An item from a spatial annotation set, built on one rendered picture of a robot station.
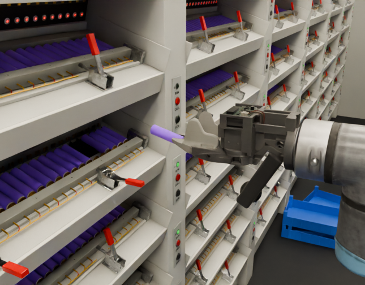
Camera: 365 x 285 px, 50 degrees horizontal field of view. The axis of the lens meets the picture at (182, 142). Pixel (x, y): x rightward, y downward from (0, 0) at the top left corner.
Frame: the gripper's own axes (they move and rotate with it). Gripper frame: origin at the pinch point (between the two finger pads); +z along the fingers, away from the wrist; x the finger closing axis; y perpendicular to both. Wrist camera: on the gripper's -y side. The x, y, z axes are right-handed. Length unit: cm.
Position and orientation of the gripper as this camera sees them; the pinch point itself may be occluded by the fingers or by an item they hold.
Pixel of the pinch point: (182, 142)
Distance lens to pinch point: 69.8
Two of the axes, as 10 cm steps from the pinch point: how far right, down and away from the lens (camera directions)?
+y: -0.3, -9.4, -3.5
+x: -4.7, 3.3, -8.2
